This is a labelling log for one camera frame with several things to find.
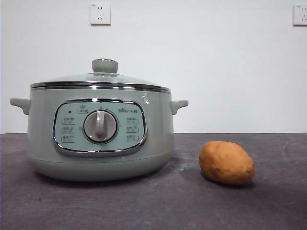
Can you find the white wall socket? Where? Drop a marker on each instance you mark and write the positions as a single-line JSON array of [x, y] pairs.
[[301, 15], [100, 14]]

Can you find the glass lid with green knob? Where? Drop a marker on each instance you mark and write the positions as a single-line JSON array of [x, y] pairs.
[[105, 65]]

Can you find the sage green electric cooking pot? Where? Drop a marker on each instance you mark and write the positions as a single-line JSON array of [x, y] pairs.
[[158, 134]]

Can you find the brown potato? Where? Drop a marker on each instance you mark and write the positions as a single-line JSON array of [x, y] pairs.
[[225, 163]]

